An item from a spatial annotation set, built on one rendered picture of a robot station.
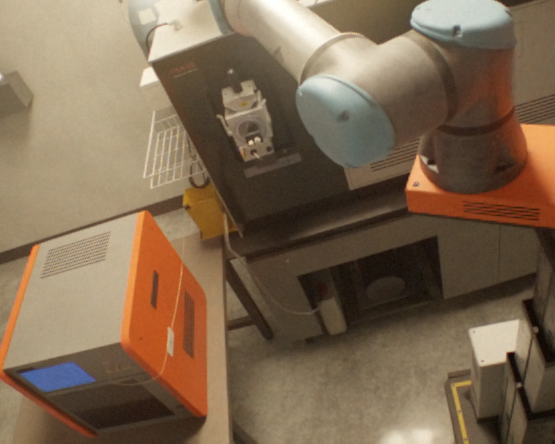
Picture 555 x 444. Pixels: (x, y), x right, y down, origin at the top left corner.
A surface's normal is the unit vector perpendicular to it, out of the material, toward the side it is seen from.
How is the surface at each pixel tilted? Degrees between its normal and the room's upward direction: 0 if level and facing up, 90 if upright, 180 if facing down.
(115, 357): 90
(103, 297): 0
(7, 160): 90
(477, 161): 73
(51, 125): 90
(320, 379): 0
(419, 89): 61
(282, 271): 90
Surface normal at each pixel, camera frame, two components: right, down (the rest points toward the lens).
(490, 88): 0.35, 0.61
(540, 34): 0.11, 0.66
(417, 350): -0.29, -0.70
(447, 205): -0.40, 0.71
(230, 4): -0.35, 0.54
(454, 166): -0.61, 0.44
